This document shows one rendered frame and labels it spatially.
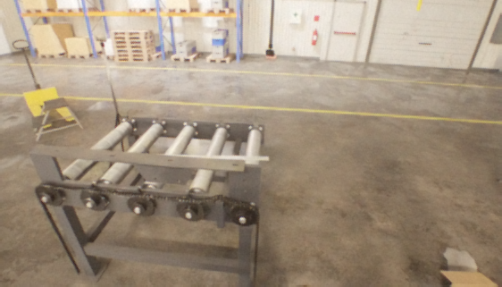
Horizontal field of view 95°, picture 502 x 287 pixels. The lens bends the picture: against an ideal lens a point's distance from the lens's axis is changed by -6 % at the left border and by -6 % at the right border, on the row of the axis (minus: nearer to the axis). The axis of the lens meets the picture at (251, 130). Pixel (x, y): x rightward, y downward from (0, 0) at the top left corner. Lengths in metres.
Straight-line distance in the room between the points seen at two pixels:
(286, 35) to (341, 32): 2.06
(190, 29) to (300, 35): 4.29
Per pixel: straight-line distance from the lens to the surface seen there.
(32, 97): 6.25
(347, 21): 10.35
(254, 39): 10.15
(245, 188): 1.34
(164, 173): 1.42
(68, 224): 2.07
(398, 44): 11.14
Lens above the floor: 1.89
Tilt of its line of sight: 27 degrees down
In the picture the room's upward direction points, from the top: 2 degrees clockwise
